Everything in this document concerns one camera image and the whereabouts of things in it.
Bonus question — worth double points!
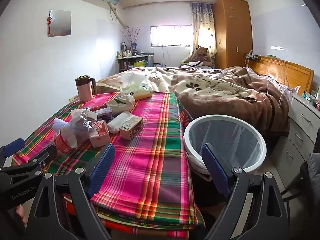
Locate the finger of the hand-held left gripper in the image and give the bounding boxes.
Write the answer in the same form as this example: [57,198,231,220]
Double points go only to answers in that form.
[0,138,25,167]
[11,144,57,177]

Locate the bare decorative branches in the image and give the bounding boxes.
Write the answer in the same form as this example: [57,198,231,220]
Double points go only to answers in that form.
[120,26,148,44]

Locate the small white box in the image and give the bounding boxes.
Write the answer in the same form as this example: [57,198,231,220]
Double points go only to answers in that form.
[71,108,98,122]

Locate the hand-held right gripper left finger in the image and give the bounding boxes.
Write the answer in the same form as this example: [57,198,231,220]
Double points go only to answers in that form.
[25,142,116,240]

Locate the white round trash bin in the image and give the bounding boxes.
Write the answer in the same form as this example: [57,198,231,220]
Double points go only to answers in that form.
[184,114,267,178]

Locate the power strip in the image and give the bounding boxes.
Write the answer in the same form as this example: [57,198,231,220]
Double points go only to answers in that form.
[244,51,262,62]

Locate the window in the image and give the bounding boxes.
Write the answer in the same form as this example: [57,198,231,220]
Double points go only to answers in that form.
[150,26,193,47]

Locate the dark jacket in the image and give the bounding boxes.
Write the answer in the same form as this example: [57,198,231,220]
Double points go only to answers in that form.
[306,152,320,207]

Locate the cluttered white desk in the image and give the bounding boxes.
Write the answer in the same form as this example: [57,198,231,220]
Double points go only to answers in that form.
[117,53,155,72]

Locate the brown teddy bear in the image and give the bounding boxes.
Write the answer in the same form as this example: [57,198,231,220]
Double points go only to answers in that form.
[191,46,213,64]

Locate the silver square wall panel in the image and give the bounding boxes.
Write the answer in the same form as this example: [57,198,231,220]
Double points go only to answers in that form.
[47,9,72,37]

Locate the wooden bed headboard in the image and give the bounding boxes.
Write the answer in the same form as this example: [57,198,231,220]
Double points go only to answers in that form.
[244,54,315,95]

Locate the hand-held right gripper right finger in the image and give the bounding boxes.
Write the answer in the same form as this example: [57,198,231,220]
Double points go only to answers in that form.
[201,144,294,240]

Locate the patterned curtain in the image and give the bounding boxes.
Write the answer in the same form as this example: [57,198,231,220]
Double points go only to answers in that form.
[190,2,217,55]

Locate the yellow tissue pack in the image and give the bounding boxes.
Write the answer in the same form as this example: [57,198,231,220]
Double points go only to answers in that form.
[119,73,153,99]

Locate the white tissue packet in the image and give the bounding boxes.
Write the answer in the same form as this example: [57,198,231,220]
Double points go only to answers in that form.
[107,112,135,133]

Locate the pink green plaid cloth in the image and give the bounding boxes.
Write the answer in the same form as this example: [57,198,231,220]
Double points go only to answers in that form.
[12,91,205,239]

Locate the white blue printed packet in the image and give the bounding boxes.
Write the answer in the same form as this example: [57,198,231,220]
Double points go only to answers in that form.
[52,117,72,132]

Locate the brown printed blanket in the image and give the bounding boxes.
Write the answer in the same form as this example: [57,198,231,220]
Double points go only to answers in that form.
[96,65,292,137]

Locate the wrapped air conditioner pipe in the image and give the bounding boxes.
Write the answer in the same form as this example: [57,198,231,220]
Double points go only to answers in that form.
[106,2,129,28]

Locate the purple white medicine box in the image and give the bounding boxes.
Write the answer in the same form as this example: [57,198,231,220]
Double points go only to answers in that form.
[94,107,113,122]

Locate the red white paper cup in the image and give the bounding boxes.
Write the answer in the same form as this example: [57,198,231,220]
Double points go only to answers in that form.
[52,126,79,154]

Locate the crumpled clear plastic wrapper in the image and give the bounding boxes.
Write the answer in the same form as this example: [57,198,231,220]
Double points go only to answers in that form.
[66,114,97,140]

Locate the white drawer dresser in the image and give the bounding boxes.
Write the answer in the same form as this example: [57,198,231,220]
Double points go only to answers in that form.
[271,94,320,188]

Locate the crumpled white green wrapper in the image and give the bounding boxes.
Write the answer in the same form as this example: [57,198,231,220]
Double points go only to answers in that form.
[106,94,135,112]

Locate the beige red cardboard box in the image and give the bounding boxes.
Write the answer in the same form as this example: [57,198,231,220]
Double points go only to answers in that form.
[119,117,144,140]

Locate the white yogurt cup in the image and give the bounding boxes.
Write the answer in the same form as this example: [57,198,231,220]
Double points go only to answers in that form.
[89,120,111,148]

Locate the wooden wardrobe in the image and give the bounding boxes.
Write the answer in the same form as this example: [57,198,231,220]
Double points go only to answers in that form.
[213,0,253,70]

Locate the pink jug with brown lid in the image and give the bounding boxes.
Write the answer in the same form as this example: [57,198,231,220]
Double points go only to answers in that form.
[75,75,97,102]

